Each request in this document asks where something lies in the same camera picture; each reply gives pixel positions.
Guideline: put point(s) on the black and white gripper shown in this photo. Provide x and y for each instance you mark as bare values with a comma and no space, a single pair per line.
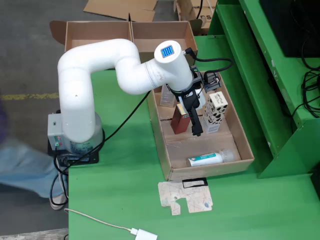
196,98

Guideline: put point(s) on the dark red tall carton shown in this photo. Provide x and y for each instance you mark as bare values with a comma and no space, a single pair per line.
178,125

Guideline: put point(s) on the grey robot base box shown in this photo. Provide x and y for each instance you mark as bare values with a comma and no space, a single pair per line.
53,130

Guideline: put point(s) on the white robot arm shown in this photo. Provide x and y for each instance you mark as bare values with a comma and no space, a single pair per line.
75,100

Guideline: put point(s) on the shallow cardboard tray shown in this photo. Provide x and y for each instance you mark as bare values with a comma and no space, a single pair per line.
200,145

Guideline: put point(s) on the scribbled flat cardboard piece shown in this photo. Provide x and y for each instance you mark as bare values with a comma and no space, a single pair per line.
195,197

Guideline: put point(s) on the cow print carton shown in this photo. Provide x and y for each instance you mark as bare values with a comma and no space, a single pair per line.
215,112

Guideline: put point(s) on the white tall carton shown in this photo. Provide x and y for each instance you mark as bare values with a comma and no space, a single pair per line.
167,98

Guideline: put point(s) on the white tube teal label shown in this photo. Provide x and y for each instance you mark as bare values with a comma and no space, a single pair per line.
205,158

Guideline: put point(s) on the green metal rack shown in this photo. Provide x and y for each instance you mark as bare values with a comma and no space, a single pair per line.
250,87

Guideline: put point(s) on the black monitor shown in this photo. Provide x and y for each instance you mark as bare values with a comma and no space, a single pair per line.
282,25

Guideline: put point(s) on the white power adapter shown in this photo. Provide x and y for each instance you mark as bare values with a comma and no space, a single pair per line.
147,235

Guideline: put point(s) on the white sneaker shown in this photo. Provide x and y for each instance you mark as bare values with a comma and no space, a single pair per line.
58,202

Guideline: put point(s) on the leg in blue jeans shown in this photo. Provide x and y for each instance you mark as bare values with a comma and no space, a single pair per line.
22,165

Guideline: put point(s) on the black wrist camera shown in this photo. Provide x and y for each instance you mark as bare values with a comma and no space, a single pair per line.
211,83

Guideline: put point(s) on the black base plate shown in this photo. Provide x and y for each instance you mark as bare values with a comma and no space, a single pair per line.
92,158

